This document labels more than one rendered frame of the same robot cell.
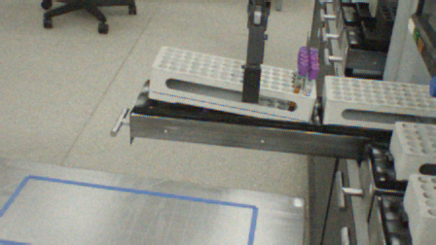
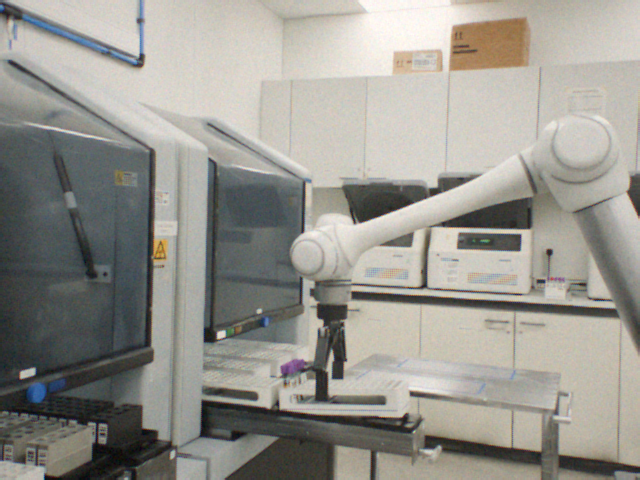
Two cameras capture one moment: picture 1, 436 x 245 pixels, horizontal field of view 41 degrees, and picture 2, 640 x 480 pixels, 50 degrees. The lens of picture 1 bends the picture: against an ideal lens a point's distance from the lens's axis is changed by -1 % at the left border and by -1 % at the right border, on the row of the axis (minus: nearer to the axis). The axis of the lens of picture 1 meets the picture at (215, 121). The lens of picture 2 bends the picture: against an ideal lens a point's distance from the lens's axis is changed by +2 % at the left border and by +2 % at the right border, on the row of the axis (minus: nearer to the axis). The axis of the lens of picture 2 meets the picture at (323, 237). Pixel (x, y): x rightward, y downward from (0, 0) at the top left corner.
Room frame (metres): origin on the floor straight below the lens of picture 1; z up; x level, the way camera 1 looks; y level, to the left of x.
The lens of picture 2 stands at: (2.55, 0.31, 1.26)
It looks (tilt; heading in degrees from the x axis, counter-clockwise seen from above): 1 degrees down; 194
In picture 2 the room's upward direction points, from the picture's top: 2 degrees clockwise
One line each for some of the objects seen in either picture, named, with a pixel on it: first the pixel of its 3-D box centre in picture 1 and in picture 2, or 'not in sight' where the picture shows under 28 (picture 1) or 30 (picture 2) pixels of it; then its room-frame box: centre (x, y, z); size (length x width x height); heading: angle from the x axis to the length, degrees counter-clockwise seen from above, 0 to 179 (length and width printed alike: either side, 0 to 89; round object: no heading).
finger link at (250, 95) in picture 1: (251, 85); (337, 375); (0.92, -0.06, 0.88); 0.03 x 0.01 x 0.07; 85
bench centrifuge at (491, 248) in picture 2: not in sight; (483, 231); (-1.61, 0.24, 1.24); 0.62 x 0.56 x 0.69; 175
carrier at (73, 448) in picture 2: (377, 4); (66, 452); (1.51, -0.41, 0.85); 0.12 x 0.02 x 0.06; 176
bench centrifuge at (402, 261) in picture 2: not in sight; (388, 232); (-1.66, -0.34, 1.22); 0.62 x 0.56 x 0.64; 173
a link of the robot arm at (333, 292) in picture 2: not in sight; (332, 291); (0.98, -0.06, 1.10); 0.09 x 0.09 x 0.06
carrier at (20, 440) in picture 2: not in sight; (33, 447); (1.50, -0.47, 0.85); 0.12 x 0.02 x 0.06; 175
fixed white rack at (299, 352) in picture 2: not in sight; (261, 354); (0.49, -0.41, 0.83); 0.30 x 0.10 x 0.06; 85
